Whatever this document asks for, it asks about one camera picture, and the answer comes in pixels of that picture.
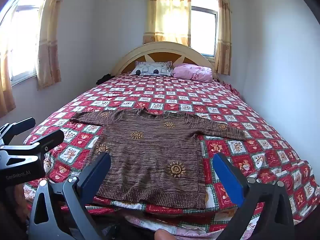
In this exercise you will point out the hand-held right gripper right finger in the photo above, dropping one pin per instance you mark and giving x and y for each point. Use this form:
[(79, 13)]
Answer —
[(228, 177)]

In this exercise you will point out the small window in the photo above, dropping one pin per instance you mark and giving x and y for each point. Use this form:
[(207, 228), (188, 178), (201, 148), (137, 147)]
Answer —
[(203, 30)]

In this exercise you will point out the pink pillow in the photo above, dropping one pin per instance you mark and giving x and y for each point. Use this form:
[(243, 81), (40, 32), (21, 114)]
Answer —
[(192, 72)]

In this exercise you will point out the dark cloth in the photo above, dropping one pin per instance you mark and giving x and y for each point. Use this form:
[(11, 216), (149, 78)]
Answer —
[(105, 79)]

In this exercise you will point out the brown knitted sun-pattern sweater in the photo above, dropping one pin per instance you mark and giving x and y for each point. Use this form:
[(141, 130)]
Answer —
[(150, 160)]

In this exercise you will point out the white patterned pillow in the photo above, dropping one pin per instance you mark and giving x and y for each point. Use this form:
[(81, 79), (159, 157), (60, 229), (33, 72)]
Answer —
[(150, 68)]

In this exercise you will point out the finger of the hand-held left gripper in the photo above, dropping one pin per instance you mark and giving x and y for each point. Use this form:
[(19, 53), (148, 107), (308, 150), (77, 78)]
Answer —
[(47, 141), (21, 126)]

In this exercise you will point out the cream arched bed headboard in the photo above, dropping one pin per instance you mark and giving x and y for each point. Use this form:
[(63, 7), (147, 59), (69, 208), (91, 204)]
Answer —
[(162, 48)]

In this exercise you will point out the yellow curtain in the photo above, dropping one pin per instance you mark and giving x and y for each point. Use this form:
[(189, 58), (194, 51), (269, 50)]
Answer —
[(166, 12), (223, 30), (50, 35), (6, 90)]

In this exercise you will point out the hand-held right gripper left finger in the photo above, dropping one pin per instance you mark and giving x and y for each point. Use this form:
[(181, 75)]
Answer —
[(95, 177)]

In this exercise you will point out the large window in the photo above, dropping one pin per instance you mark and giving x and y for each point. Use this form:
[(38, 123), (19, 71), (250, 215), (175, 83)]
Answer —
[(23, 35)]

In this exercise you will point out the pink bed sheet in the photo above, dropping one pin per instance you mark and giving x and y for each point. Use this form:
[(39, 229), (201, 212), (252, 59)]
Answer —
[(140, 223)]

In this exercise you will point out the red checkered bear-print quilt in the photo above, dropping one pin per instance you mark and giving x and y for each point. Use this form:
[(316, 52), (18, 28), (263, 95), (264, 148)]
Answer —
[(262, 155)]

